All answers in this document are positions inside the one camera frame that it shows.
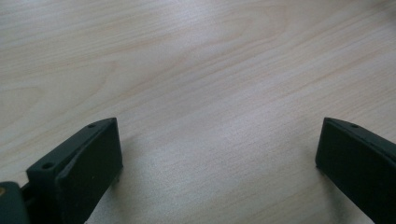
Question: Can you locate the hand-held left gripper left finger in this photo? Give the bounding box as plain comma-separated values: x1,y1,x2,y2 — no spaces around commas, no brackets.
25,117,124,224

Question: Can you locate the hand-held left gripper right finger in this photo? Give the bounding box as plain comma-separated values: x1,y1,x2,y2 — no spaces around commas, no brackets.
315,117,396,224

